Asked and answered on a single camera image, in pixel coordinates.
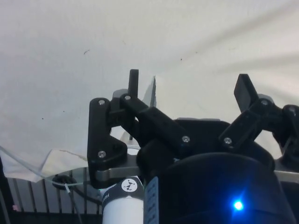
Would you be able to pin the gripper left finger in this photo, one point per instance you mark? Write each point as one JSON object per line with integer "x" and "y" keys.
{"x": 100, "y": 130}

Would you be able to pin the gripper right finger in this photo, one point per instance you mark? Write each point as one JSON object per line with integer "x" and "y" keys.
{"x": 245, "y": 123}

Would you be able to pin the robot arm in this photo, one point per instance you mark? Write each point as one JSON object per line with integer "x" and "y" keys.
{"x": 121, "y": 210}

